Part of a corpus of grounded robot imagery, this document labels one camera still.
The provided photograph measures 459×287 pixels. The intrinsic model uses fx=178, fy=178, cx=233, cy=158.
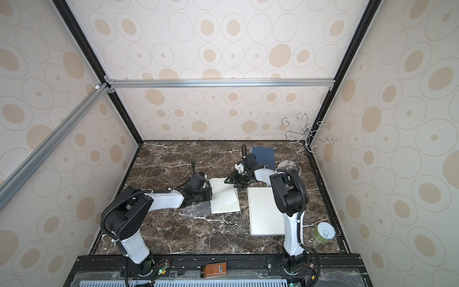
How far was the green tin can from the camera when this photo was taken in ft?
2.58

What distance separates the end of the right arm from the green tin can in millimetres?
356

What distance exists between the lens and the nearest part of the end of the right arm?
79 centimetres
